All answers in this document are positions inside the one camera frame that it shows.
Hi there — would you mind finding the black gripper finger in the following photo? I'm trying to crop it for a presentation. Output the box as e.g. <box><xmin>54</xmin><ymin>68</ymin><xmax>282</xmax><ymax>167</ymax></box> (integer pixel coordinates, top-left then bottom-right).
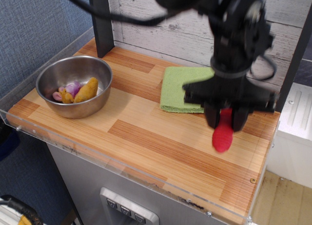
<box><xmin>204</xmin><ymin>103</ymin><xmax>221</xmax><ymax>128</ymax></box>
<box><xmin>232</xmin><ymin>107</ymin><xmax>249</xmax><ymax>131</ymax></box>

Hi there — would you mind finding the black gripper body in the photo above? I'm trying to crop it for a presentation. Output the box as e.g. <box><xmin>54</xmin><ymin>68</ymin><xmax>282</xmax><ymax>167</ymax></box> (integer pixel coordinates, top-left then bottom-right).
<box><xmin>182</xmin><ymin>75</ymin><xmax>279</xmax><ymax>113</ymax></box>

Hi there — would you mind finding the red handled metal fork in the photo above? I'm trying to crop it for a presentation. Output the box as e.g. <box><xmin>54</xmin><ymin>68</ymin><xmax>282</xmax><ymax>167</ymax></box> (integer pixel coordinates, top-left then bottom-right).
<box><xmin>212</xmin><ymin>109</ymin><xmax>234</xmax><ymax>153</ymax></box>

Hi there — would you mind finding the stainless steel bowl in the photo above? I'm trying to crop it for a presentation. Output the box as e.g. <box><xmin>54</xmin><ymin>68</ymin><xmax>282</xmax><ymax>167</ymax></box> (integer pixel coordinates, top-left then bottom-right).
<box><xmin>36</xmin><ymin>56</ymin><xmax>113</xmax><ymax>119</ymax></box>

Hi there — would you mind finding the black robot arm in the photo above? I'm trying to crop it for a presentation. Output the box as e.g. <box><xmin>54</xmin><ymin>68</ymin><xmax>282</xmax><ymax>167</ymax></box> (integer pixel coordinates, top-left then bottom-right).
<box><xmin>156</xmin><ymin>0</ymin><xmax>279</xmax><ymax>131</ymax></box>

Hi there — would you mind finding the green folded cloth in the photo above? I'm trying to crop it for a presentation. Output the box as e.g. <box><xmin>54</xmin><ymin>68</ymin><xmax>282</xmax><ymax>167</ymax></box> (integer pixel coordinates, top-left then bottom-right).
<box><xmin>160</xmin><ymin>66</ymin><xmax>214</xmax><ymax>113</ymax></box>

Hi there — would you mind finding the white appliance at right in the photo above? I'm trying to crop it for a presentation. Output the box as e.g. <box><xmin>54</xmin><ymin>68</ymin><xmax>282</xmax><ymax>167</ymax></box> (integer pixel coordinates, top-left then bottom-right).
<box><xmin>267</xmin><ymin>83</ymin><xmax>312</xmax><ymax>188</ymax></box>

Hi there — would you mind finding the yellow plush toy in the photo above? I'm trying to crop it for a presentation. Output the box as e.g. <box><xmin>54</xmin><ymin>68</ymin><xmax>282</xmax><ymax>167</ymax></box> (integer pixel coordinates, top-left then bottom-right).
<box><xmin>60</xmin><ymin>77</ymin><xmax>99</xmax><ymax>104</ymax></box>

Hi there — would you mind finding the purple pink plush toy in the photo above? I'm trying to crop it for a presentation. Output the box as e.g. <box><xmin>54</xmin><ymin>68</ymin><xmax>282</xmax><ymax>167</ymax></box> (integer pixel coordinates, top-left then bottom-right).
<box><xmin>52</xmin><ymin>81</ymin><xmax>81</xmax><ymax>104</ymax></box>

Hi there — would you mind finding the grey cabinet with button panel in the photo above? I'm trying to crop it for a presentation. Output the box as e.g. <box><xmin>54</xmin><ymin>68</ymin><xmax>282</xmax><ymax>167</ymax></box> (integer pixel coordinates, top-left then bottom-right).
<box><xmin>48</xmin><ymin>144</ymin><xmax>223</xmax><ymax>225</ymax></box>

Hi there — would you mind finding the clear acrylic table guard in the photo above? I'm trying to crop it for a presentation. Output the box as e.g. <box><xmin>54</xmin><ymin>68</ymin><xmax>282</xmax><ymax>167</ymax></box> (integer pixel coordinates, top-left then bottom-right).
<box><xmin>0</xmin><ymin>27</ymin><xmax>281</xmax><ymax>225</ymax></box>

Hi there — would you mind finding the black yellow object bottom left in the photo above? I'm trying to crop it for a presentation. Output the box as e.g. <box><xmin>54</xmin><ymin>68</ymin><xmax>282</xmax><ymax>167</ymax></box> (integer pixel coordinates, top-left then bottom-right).
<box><xmin>0</xmin><ymin>195</ymin><xmax>44</xmax><ymax>225</ymax></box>

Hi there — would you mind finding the black right frame post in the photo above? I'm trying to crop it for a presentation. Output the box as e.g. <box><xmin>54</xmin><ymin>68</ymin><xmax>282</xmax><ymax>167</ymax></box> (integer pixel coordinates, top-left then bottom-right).
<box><xmin>275</xmin><ymin>6</ymin><xmax>312</xmax><ymax>113</ymax></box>

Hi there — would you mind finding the black frame post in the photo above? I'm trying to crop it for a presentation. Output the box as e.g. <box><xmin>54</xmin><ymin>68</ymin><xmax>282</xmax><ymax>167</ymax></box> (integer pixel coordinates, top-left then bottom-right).
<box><xmin>89</xmin><ymin>0</ymin><xmax>115</xmax><ymax>58</ymax></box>
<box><xmin>275</xmin><ymin>6</ymin><xmax>312</xmax><ymax>113</ymax></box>

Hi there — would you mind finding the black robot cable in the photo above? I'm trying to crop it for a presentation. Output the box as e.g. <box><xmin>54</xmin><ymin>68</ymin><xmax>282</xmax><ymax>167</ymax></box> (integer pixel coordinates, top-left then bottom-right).
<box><xmin>59</xmin><ymin>0</ymin><xmax>181</xmax><ymax>26</ymax></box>

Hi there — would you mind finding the black left frame post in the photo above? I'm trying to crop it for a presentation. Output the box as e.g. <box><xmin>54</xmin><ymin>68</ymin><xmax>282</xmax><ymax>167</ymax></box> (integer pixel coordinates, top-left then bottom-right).
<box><xmin>89</xmin><ymin>0</ymin><xmax>115</xmax><ymax>58</ymax></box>

